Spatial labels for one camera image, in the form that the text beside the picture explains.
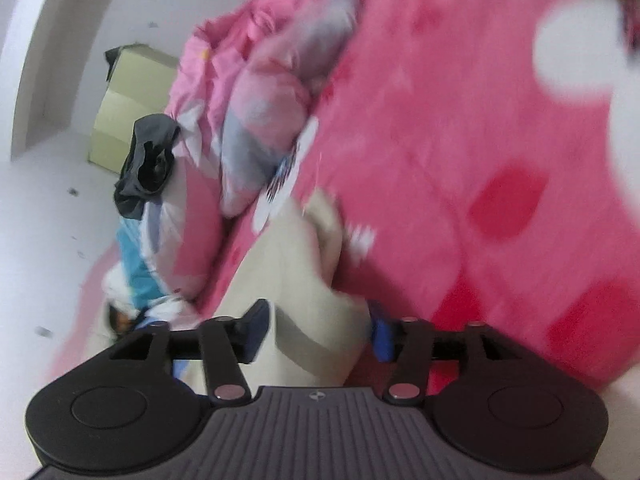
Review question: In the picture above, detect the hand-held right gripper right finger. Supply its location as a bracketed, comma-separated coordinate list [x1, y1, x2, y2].
[368, 302, 525, 403]

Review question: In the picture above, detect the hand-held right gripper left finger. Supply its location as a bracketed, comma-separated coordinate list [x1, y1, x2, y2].
[108, 299, 271, 403]

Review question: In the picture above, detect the cream zip sweatshirt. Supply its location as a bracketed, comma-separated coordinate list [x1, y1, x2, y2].
[175, 190, 381, 391]

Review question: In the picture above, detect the teal striped cloth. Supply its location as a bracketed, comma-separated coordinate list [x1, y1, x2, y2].
[117, 220, 166, 311]

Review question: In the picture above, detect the dark grey garment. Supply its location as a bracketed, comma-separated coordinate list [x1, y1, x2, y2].
[114, 114, 182, 220]

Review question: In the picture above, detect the pink floral bed sheet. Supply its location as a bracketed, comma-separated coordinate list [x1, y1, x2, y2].
[190, 0, 640, 401]

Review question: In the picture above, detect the pink grey duvet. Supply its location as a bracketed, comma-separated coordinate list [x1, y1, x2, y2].
[165, 0, 368, 218]

